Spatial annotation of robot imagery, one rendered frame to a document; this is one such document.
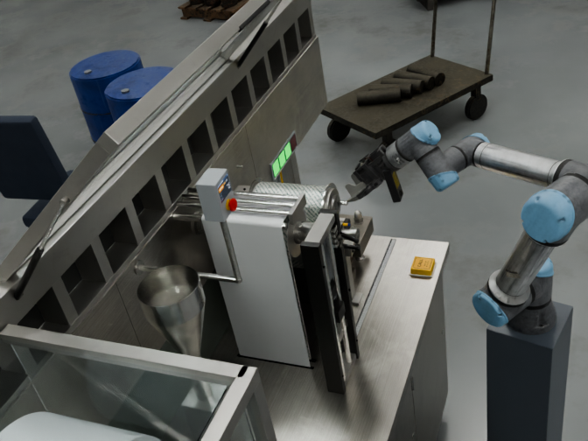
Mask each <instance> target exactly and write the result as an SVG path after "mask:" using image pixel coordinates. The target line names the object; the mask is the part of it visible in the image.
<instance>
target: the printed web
mask: <svg viewBox="0 0 588 441"><path fill-rule="evenodd" d="M325 189H326V185H301V184H289V183H276V182H260V183H258V185H257V186H256V188H255V191H254V193H274V194H285V195H297V196H299V195H300V193H305V198H306V205H305V207H304V209H303V211H304V214H305V218H306V221H307V222H315V221H316V219H317V218H318V216H319V210H320V208H321V205H322V199H323V195H324V191H325ZM283 222H287V223H288V228H289V224H290V220H289V216H286V218H285V220H284V221H283ZM283 238H284V243H285V247H286V251H287V256H288V260H289V265H290V273H291V276H292V281H293V285H294V290H295V294H296V298H297V306H298V310H299V315H300V318H301V323H302V327H303V332H304V339H305V344H306V348H307V353H308V357H309V360H311V359H312V357H311V354H310V349H309V345H308V340H307V336H306V331H305V323H304V320H303V315H302V311H301V306H300V302H299V297H298V289H297V286H296V281H295V277H294V272H293V268H292V267H294V268H301V269H304V263H303V258H302V254H301V253H300V255H299V256H297V257H291V256H290V251H289V247H288V229H287V230H283Z"/></svg>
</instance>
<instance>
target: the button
mask: <svg viewBox="0 0 588 441"><path fill-rule="evenodd" d="M434 265H435V258H429V257H420V256H415V258H414V261H413V263H412V265H411V268H410V273H411V274H418V275H426V276H431V273H432V271H433V268H434Z"/></svg>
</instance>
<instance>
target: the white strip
mask: <svg viewBox="0 0 588 441"><path fill-rule="evenodd" d="M173 219H174V220H181V221H198V222H202V224H203V227H204V230H205V233H206V238H207V242H208V245H209V248H210V251H211V255H212V258H213V263H214V267H215V269H216V273H217V274H219V275H226V276H233V277H234V272H233V269H232V265H231V262H230V259H229V255H228V250H227V246H226V243H225V240H224V236H223V233H222V229H221V224H220V223H219V222H218V221H206V220H205V217H204V214H203V215H201V214H191V213H174V214H173ZM227 225H228V229H229V232H230V235H231V239H232V243H233V246H234V252H235V255H236V259H237V262H238V266H239V270H240V272H241V278H242V282H241V283H230V282H222V281H219V282H220V287H221V291H222V294H223V297H224V300H225V304H226V307H227V312H228V316H229V318H230V322H231V325H232V328H233V331H234V336H235V340H236V343H237V346H238V349H239V353H240V354H238V355H237V356H238V357H243V358H249V359H253V360H259V361H268V362H274V363H278V364H284V365H289V366H294V367H300V368H309V369H314V367H311V365H310V361H309V357H308V353H307V348H306V344H305V336H304V332H303V327H302V323H301V318H300V315H299V310H298V302H297V298H296V294H295V290H294V285H293V281H292V276H291V269H290V265H289V260H288V256H287V251H286V247H285V243H284V235H283V230H287V229H288V223H287V222H284V220H280V219H271V218H261V217H250V216H240V215H231V214H230V215H229V216H228V217H227Z"/></svg>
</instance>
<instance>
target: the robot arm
mask: <svg viewBox="0 0 588 441"><path fill-rule="evenodd" d="M440 138H441V135H440V133H439V130H438V128H437V126H436V125H435V124H434V123H432V122H430V121H426V120H425V121H421V122H420V123H418V124H417V125H416V126H414V127H412V128H411V129H410V130H409V131H408V132H406V133H405V134H404V135H402V136H401V137H400V138H398V139H397V140H395V141H394V142H393V143H392V144H391V145H390V146H389V147H387V148H386V147H385V146H384V145H383V144H382V145H381V146H380V147H378V148H377V149H376V150H374V151H373V152H371V151H370V152H369V153H368V154H367V155H366V156H365V157H364V158H362V159H361V160H360V161H359V163H358V164H357V166H356V167H355V171H354V172H353V174H352V175H351V178H352V179H353V182H354V183H355V185H353V184H350V183H348V184H346V189H347V191H348V192H349V194H350V196H351V198H350V199H348V200H347V202H353V201H356V200H360V199H362V198H363V197H365V196H367V195H368V194H369V193H371V192H372V191H373V190H374V189H375V188H377V187H378V186H379V185H380V184H381V183H382V182H383V180H386V183H387V186H388V190H389V192H390V195H391V198H392V200H393V202H394V203H396V202H401V199H402V197H403V189H402V187H401V184H400V181H399V178H398V176H397V173H396V172H397V171H399V170H400V169H401V168H403V167H404V166H406V165H407V164H409V163H410V162H411V161H413V160H414V159H415V160H416V162H417V164H418V165H419V167H420V168H421V170H422V171H423V173H424V175H425V176H426V178H427V179H428V181H429V182H430V183H431V184H432V185H433V187H434V188H435V190H436V191H438V192H442V191H443V190H444V189H446V188H448V187H449V186H451V185H453V184H454V183H456V182H457V181H458V180H459V175H458V173H459V172H461V171H463V170H464V169H465V168H467V167H468V166H474V167H478V168H480V169H483V170H487V171H490V172H495V173H498V174H501V175H504V176H507V177H510V178H513V179H519V180H521V181H525V182H528V183H531V184H534V185H537V186H542V187H545V188H544V189H542V190H541V191H540V192H537V193H535V194H534V195H533V196H531V197H530V198H529V200H528V201H527V202H526V203H525V204H524V206H523V208H522V210H521V219H522V220H523V222H522V225H523V229H524V230H523V232H522V234H521V236H520V238H519V240H518V241H517V243H516V244H515V245H514V248H513V250H512V251H511V253H510V255H509V256H508V258H507V260H506V261H505V263H504V265H503V266H502V268H501V269H498V270H496V271H495V272H494V273H493V274H492V275H491V276H490V277H489V279H488V281H487V283H486V285H485V286H484V287H483V288H482V289H481V290H478V291H477V292H476V293H475V294H474V295H473V297H472V303H473V306H474V308H475V310H476V312H477V313H478V314H479V315H480V317H481V318H482V319H483V320H485V321H486V322H487V323H488V324H489V325H491V326H495V327H501V326H504V325H505V324H507V325H508V326H509V327H510V328H512V329H513V330H515V331H517V332H518V333H523V334H527V335H538V334H543V333H546V332H548V331H549V330H551V329H552V328H553V327H554V326H555V324H556V322H557V312H556V309H555V306H554V305H553V302H552V299H551V296H552V283H553V275H554V270H553V263H552V261H551V260H550V259H549V256H550V254H551V253H552V251H553V250H554V248H555V247H560V246H562V245H564V244H565V243H566V242H567V241H568V240H569V238H570V237H571V235H572V233H573V232H574V230H575V229H576V228H577V227H578V225H579V224H581V223H582V222H583V221H585V220H586V219H587V218H588V164H584V163H581V162H578V161H575V160H571V159H565V160H563V161H559V160H555V159H552V158H548V157H542V156H538V155H535V154H531V153H527V152H524V151H520V150H514V149H510V148H508V147H504V146H500V145H497V144H493V143H490V142H489V140H488V139H487V137H486V136H483V134H480V133H474V134H472V135H470V136H466V137H465V138H463V139H462V140H461V141H459V142H458V143H455V144H454V145H453V146H451V147H449V148H448V149H446V150H444V151H441V150H440V148H439V147H438V145H437V143H438V142H439V140H440Z"/></svg>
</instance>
